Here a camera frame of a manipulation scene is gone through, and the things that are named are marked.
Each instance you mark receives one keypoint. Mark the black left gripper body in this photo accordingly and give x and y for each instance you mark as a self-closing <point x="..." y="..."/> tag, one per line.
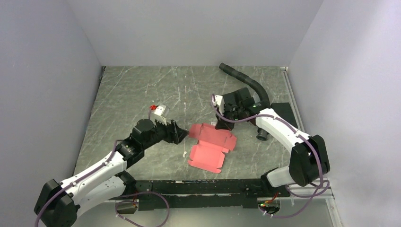
<point x="169" y="136"/>

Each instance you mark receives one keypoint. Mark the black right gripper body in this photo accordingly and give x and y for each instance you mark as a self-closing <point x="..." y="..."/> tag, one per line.
<point x="235" y="113"/>

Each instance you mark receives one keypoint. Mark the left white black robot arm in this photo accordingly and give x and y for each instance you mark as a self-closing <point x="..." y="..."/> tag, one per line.
<point x="61" y="203"/>

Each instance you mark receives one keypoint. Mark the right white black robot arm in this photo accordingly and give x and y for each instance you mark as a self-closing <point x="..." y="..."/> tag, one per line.
<point x="308" y="154"/>

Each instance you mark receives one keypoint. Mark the black flat device box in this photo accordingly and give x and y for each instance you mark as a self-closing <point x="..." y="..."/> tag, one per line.
<point x="284" y="110"/>

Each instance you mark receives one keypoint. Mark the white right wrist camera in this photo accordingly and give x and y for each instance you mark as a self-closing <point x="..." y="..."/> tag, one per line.
<point x="218" y="103"/>

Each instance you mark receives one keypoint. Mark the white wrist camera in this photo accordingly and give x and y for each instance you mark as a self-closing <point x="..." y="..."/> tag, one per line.
<point x="159" y="113"/>
<point x="218" y="103"/>

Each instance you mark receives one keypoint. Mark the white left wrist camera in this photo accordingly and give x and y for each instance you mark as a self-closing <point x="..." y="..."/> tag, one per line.
<point x="159" y="113"/>

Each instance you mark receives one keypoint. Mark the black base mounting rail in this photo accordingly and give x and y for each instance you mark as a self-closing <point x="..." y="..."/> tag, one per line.
<point x="245" y="193"/>

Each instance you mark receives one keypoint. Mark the aluminium frame rail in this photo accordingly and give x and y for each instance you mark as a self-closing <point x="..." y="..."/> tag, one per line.
<point x="322" y="210"/>

